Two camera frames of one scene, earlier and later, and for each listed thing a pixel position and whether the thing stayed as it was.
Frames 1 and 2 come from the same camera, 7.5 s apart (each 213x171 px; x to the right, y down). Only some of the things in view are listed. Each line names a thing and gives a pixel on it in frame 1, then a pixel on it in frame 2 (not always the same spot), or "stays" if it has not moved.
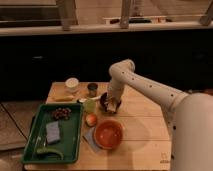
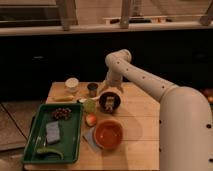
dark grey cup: (92, 88) stays
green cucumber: (50, 150) stays
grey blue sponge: (53, 131) stays
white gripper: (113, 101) to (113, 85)
